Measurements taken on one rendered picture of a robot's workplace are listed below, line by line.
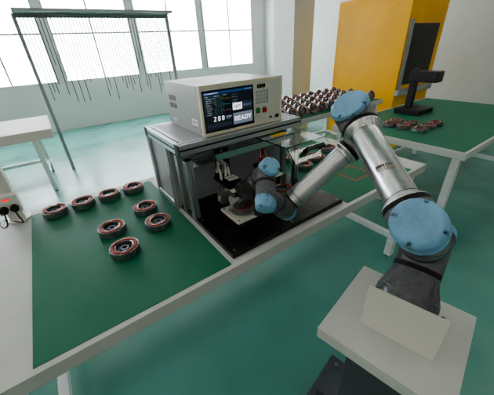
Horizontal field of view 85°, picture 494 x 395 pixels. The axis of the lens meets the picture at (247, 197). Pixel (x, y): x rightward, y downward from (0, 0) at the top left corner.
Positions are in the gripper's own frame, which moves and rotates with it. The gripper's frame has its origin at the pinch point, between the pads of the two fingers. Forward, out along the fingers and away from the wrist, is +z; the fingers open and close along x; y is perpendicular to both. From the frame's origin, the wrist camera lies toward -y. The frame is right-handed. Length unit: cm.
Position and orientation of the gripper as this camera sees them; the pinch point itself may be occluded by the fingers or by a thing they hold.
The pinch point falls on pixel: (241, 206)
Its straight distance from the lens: 125.1
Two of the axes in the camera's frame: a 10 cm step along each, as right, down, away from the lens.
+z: -3.5, 4.0, 8.5
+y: -4.7, -8.6, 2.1
